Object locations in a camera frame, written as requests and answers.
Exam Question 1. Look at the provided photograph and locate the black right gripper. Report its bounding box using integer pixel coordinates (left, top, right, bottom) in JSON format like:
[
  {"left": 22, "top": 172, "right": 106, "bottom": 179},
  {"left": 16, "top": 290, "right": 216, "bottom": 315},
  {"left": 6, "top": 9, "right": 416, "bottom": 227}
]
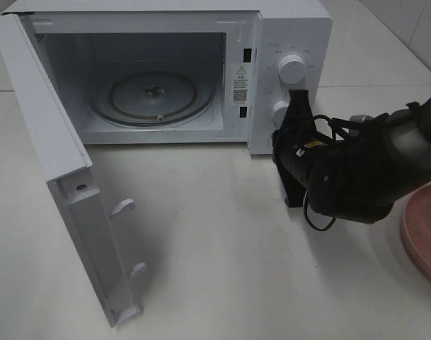
[{"left": 273, "top": 89, "right": 328, "bottom": 208}]

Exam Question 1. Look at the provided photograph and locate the pink round plate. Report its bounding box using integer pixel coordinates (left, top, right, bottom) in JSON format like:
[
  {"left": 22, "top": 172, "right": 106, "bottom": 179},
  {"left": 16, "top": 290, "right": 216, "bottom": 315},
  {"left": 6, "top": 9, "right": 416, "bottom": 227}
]
[{"left": 400, "top": 183, "right": 431, "bottom": 280}]

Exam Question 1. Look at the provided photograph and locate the white microwave door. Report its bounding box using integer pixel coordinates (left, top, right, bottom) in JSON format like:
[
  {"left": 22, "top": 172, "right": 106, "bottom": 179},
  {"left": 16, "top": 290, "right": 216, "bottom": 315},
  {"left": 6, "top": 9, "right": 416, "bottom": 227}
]
[{"left": 0, "top": 14, "right": 140, "bottom": 327}]

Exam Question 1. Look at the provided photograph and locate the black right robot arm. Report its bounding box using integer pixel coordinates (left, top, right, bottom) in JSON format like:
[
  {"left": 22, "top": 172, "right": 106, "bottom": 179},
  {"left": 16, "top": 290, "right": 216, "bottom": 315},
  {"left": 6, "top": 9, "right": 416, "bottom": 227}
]
[{"left": 272, "top": 89, "right": 431, "bottom": 224}]

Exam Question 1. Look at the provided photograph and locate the lower white timer knob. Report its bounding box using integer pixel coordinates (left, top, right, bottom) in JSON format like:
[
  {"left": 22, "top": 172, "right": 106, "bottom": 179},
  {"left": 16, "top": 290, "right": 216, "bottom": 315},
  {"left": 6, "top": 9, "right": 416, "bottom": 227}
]
[{"left": 272, "top": 101, "right": 289, "bottom": 127}]

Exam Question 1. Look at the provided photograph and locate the upper white power knob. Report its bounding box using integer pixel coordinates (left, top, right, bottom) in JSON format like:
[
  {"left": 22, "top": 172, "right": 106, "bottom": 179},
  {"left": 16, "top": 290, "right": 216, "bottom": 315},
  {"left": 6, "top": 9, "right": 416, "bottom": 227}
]
[{"left": 277, "top": 52, "right": 307, "bottom": 85}]

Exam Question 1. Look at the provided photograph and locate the glass microwave turntable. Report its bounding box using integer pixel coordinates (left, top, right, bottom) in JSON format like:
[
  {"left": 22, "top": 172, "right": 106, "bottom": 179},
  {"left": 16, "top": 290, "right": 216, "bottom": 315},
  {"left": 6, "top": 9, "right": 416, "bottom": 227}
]
[{"left": 88, "top": 59, "right": 220, "bottom": 128}]

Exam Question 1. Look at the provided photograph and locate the white microwave oven body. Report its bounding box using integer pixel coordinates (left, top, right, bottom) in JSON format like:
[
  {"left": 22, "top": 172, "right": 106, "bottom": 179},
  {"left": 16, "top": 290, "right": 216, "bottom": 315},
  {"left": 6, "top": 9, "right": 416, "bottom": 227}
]
[{"left": 0, "top": 1, "right": 333, "bottom": 154}]

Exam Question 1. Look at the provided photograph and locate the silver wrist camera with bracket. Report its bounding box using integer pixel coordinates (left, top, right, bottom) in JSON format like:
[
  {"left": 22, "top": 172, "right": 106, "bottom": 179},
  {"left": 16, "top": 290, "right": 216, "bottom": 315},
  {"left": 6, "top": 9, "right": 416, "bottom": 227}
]
[{"left": 350, "top": 115, "right": 374, "bottom": 123}]

